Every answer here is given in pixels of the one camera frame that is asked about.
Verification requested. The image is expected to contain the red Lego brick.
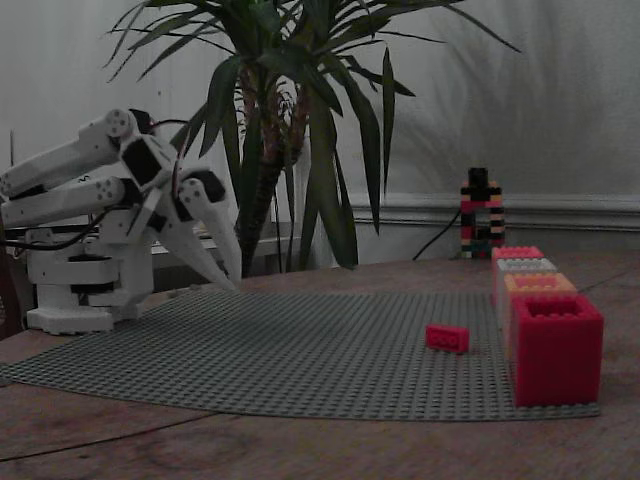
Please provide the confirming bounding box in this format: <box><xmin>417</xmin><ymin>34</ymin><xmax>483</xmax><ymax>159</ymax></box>
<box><xmin>425</xmin><ymin>323</ymin><xmax>472</xmax><ymax>356</ymax></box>

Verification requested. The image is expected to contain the grey Lego baseplate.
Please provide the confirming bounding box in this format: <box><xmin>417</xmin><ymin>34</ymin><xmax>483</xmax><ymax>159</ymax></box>
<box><xmin>0</xmin><ymin>289</ymin><xmax>603</xmax><ymax>423</ymax></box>

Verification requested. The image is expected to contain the multicolour Lego tower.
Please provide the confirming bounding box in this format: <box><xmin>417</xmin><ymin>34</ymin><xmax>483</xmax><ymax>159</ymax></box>
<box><xmin>459</xmin><ymin>166</ymin><xmax>504</xmax><ymax>261</ymax></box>

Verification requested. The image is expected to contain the pink lego box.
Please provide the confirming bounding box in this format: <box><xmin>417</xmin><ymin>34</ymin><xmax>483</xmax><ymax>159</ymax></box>
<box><xmin>489</xmin><ymin>245</ymin><xmax>546</xmax><ymax>307</ymax></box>

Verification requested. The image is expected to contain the grey lego box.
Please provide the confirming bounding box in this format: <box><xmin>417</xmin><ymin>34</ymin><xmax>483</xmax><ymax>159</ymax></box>
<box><xmin>494</xmin><ymin>257</ymin><xmax>559</xmax><ymax>329</ymax></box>

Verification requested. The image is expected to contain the orange lego box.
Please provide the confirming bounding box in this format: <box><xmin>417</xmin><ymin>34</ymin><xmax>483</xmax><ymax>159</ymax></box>
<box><xmin>502</xmin><ymin>272</ymin><xmax>579</xmax><ymax>362</ymax></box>

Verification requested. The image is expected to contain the red hollow lego box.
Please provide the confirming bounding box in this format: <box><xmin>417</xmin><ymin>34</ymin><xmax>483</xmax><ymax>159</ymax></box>
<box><xmin>510</xmin><ymin>294</ymin><xmax>605</xmax><ymax>409</ymax></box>

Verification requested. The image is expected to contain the green yucca plant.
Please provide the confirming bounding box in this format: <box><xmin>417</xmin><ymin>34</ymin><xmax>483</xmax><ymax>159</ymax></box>
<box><xmin>102</xmin><ymin>0</ymin><xmax>522</xmax><ymax>282</ymax></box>

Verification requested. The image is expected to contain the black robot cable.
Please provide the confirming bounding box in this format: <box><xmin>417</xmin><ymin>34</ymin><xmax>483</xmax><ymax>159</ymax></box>
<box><xmin>0</xmin><ymin>208</ymin><xmax>124</xmax><ymax>252</ymax></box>

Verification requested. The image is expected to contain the thin dark table cable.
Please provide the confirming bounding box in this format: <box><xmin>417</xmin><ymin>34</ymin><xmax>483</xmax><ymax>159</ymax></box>
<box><xmin>0</xmin><ymin>411</ymin><xmax>217</xmax><ymax>463</ymax></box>

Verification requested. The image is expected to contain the black tower cable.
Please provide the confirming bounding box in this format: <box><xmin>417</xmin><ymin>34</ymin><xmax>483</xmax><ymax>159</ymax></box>
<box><xmin>412</xmin><ymin>206</ymin><xmax>464</xmax><ymax>262</ymax></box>

